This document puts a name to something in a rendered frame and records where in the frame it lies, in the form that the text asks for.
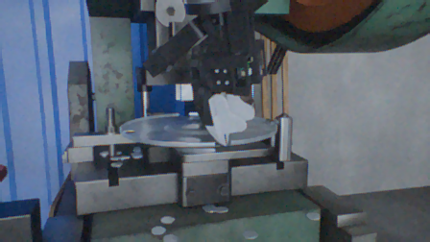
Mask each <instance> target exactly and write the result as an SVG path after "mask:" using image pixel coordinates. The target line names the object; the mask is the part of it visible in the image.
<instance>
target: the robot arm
mask: <svg viewBox="0 0 430 242"><path fill-rule="evenodd" d="M183 3H184V10H185V13H186V14H188V15H197V16H196V17H195V18H193V20H191V21H190V22H188V23H187V24H186V25H185V26H184V27H183V28H182V29H180V31H179V32H178V33H177V34H175V35H174V36H173V37H172V38H171V39H169V40H168V42H166V43H165V44H163V46H162V45H161V46H159V47H157V48H155V49H154V50H153V51H152V53H151V54H150V55H149V56H148V57H147V60H145V61H144V63H142V65H143V66H144V67H145V69H147V71H148V72H149V74H151V76H152V77H153V78H154V77H155V76H157V75H158V74H161V75H162V74H164V72H168V71H170V70H171V69H172V66H173V65H175V63H176V60H177V59H178V58H179V57H180V56H181V55H182V54H183V53H185V52H186V51H187V50H189V49H190V48H191V46H193V45H194V44H195V43H197V42H198V41H199V40H201V39H202V38H203V37H204V36H205V35H206V34H207V37H206V38H205V39H204V40H202V41H201V42H200V43H198V44H197V45H195V47H193V48H192V49H191V53H192V54H191V61H190V63H189V71H190V79H191V83H190V84H191V88H192V93H193V103H194V106H195V110H196V112H197V113H198V115H199V116H200V119H201V120H202V123H203V124H204V125H205V127H206V128H207V130H208V131H209V132H210V134H212V136H213V137H214V138H215V139H216V141H218V143H220V145H224V146H226V145H227V143H228V134H229V133H239V132H242V131H244V130H245V128H246V127H247V124H246V122H245V121H247V120H252V119H253V117H254V116H255V111H254V109H253V107H252V106H250V105H248V104H246V103H245V102H243V101H241V99H240V98H239V96H244V97H251V89H250V86H252V85H260V83H262V81H263V79H264V78H263V76H268V74H267V65H266V62H267V58H266V49H265V38H262V39H255V32H254V18H253V9H254V8H255V7H257V0H185V1H184V2H183ZM261 50H262V55H261ZM262 57H263V64H264V67H262ZM211 91H212V92H211Z"/></svg>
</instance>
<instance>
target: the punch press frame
mask: <svg viewBox="0 0 430 242"><path fill-rule="evenodd" d="M85 1H86V7H87V11H88V15H89V22H90V42H91V54H92V64H93V75H94V92H92V101H95V108H96V119H97V132H104V131H105V126H107V125H108V124H107V118H106V108H114V122H115V123H114V124H115V125H117V130H118V131H120V127H121V125H123V124H125V123H126V122H129V121H131V120H134V119H135V117H134V85H133V69H132V52H131V23H142V24H147V22H146V21H134V20H133V4H132V3H133V0H85ZM205 205H207V204H204V205H199V206H180V205H179V203H177V204H171V205H160V206H147V207H138V208H133V209H123V210H115V211H110V212H104V213H94V216H93V224H92V232H91V242H165V241H164V240H163V237H164V236H165V235H170V234H172V235H175V236H176V237H178V238H179V239H178V241H177V242H319V239H320V219H316V220H313V219H308V218H307V217H306V214H308V212H311V213H318V214H319V215H321V209H320V208H319V206H317V205H315V204H314V203H312V201H310V200H309V199H307V198H305V197H304V196H303V195H302V194H300V193H299V192H297V190H283V191H278V192H267V193H261V194H259V193H256V194H250V195H245V196H233V197H231V200H230V201H229V202H220V203H215V204H213V205H214V206H216V207H219V206H224V207H226V208H227V212H221V213H220V212H206V211H205V210H204V209H203V206H205ZM167 216H169V217H173V218H174V219H175V220H174V222H172V223H170V224H163V223H162V222H161V218H164V217H167ZM154 227H163V228H165V229H166V231H165V232H164V233H162V234H153V233H152V229H153V228H154ZM247 230H255V231H256V232H257V234H258V235H257V236H256V237H254V238H253V239H248V238H246V237H244V235H243V233H244V231H247Z"/></svg>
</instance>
